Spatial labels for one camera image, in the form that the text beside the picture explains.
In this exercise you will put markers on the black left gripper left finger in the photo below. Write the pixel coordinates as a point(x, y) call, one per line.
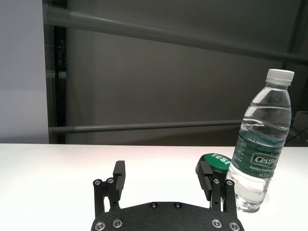
point(113, 185)

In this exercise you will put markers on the clear water bottle green label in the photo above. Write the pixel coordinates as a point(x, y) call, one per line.
point(262, 144)

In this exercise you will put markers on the green button black base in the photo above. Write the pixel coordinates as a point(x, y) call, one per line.
point(216, 162)

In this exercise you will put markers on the grey horizontal rail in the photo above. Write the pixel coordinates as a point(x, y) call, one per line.
point(144, 127)

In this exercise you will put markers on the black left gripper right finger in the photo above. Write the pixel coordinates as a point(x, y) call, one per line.
point(214, 187)

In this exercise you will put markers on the grey upper wall rail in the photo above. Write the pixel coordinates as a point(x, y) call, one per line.
point(168, 33)

